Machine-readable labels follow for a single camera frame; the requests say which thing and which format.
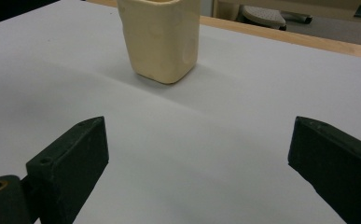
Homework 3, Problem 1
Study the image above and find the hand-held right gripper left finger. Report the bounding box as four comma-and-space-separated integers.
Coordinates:
25, 116, 110, 224

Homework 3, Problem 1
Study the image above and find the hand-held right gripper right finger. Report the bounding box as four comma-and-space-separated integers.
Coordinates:
287, 116, 361, 224

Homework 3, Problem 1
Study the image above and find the cream square cup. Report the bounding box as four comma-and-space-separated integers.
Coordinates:
116, 0, 201, 85

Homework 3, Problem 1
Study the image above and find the white paper sheet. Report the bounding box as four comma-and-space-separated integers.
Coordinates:
0, 0, 361, 224

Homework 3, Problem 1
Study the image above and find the foot pedal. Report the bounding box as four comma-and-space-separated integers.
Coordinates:
240, 5, 313, 32

